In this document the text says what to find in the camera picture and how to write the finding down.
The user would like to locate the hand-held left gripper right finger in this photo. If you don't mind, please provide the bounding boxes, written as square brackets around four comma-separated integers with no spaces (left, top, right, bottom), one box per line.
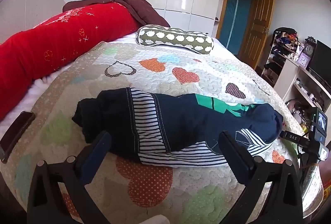
[218,131,303,224]

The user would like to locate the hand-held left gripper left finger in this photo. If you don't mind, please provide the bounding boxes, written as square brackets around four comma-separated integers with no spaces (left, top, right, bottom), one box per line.
[27,131,112,224]

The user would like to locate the navy striped pants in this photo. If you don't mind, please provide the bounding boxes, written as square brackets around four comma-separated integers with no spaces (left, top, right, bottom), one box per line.
[72,87,284,168]

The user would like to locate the white shelf unit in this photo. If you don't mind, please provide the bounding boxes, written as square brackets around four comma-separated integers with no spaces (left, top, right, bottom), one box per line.
[261,33,331,116]

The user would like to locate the black television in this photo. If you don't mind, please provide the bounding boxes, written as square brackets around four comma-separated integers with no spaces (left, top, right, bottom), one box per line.
[309,40,331,85]

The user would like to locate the pink alarm clock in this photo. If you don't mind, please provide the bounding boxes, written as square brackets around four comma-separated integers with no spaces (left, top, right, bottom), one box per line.
[297,54,311,69]

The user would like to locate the dark brown phone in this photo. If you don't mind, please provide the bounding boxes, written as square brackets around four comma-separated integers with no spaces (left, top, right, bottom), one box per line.
[0,111,36,164]

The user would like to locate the white bedsheet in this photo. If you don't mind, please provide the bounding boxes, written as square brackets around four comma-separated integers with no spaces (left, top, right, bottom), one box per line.
[0,31,233,136]

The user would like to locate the ornate dark mantel clock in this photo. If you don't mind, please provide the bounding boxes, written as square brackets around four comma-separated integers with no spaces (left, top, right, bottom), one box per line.
[302,36,317,60]

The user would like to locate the heart patterned quilt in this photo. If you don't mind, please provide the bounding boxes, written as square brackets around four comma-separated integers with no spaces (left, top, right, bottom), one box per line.
[0,41,324,224]

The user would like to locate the pile of clothes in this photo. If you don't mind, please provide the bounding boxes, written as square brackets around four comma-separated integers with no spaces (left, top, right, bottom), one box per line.
[270,27,304,55]

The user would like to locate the long red bolster pillow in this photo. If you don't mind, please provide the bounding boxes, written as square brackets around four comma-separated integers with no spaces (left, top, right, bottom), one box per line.
[0,3,141,121]

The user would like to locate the wooden door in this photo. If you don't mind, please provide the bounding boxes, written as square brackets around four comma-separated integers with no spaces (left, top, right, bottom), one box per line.
[238,0,277,69]

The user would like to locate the green patterned bolster pillow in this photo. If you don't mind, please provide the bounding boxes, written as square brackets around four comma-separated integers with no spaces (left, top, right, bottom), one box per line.
[136,25,215,55]

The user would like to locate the teal door curtain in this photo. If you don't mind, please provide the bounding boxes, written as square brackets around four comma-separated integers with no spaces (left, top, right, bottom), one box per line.
[220,0,255,55]

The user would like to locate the maroon cloth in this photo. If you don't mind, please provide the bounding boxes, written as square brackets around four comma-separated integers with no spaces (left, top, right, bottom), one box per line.
[62,0,170,28]

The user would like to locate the white round headboard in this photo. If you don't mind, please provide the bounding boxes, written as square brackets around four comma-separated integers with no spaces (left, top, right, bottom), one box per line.
[0,0,66,45]

